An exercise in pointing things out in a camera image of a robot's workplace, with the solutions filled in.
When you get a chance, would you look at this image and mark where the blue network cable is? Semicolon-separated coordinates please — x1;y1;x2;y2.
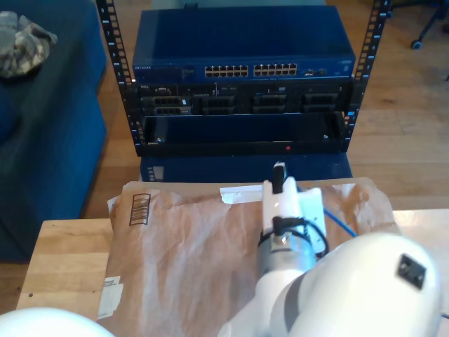
323;209;359;237

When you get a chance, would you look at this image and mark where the black rack server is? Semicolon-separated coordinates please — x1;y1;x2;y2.
135;81;354;117

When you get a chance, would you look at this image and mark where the brown paper mailer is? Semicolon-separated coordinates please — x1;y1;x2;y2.
93;177;401;337

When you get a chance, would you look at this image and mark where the blue sofa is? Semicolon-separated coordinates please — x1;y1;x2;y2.
0;0;108;263

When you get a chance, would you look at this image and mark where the camouflage cloth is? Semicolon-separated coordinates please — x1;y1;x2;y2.
0;11;59;79

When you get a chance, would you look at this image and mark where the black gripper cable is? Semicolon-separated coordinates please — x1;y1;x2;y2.
272;216;330;263

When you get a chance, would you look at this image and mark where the blue network switch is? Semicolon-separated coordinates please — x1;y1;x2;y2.
132;6;357;85

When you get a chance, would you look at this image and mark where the black rack frame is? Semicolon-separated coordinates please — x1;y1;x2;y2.
95;0;393;158

